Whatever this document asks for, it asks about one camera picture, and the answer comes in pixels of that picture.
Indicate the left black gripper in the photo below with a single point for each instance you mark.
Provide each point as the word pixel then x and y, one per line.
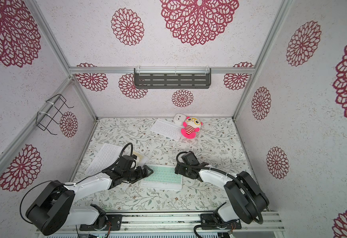
pixel 141 174

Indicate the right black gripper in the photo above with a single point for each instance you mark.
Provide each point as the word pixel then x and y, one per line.
pixel 181 169

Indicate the yellow keyboard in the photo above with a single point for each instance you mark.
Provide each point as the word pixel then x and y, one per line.
pixel 140 159

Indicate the green keyboard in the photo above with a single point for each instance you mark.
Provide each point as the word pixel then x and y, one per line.
pixel 163 177

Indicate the white keyboard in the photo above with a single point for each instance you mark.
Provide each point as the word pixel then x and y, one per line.
pixel 167 129
pixel 106 156

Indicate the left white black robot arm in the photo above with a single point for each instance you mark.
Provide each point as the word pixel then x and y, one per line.
pixel 54 207

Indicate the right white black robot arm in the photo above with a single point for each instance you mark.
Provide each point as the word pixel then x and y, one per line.
pixel 246 200

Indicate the pink owl plush toy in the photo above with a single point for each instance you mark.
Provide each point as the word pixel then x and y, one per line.
pixel 191 126

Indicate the white keyboard back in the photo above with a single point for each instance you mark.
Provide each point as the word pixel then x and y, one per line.
pixel 167 129

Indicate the white round gadget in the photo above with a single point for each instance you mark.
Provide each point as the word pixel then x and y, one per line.
pixel 179 119

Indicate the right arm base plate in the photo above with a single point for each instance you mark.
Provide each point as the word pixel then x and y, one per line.
pixel 213 222

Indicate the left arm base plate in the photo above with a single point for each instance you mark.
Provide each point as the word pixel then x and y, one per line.
pixel 111 221

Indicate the grey wall shelf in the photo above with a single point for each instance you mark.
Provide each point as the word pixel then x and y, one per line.
pixel 172 79

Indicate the black wire wall rack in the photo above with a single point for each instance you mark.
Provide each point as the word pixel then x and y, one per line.
pixel 44 119

